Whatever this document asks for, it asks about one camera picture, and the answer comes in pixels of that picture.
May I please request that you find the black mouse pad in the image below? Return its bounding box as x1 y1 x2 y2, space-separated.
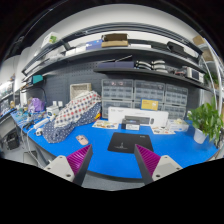
108 132 153 153

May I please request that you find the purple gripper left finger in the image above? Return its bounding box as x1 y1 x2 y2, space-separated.
43 143 94 187

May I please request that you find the dark metal shelf unit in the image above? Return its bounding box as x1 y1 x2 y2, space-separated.
20 21 214 94

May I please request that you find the cardboard box on shelf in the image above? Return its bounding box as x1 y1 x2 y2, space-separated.
101 33 128 48

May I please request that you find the grey drawer organiser cabinet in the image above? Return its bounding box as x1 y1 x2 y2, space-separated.
101 79 188 119

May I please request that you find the purple bag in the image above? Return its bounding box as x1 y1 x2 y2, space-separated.
28 98 44 113

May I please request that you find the printed leaflet right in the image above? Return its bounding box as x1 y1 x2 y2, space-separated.
152 127 175 135

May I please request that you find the pink computer mouse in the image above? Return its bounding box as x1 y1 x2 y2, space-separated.
76 135 89 145

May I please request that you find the green potted plant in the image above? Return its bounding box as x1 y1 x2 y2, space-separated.
188 98 223 145

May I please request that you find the patterned fabric bag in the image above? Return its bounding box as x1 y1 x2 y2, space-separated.
42 91 102 144

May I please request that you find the white device on shelf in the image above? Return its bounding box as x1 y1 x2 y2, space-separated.
186 67 204 83

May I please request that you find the white mesh basket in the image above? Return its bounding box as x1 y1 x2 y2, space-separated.
70 83 92 100

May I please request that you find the white power strip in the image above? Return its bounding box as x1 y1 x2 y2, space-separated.
33 118 50 129

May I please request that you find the yellow label card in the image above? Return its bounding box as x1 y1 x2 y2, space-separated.
141 99 158 110

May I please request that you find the printed leaflet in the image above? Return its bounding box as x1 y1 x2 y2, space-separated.
93 120 118 129
152 127 175 135

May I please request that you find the white keyboard box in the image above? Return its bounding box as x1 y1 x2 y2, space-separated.
108 107 168 127

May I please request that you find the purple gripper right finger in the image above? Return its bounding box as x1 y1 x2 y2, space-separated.
133 143 184 185

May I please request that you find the printed leaflet left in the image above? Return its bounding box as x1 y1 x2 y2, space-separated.
93 120 118 129

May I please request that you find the small black box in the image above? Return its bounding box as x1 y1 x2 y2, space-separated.
121 119 140 131

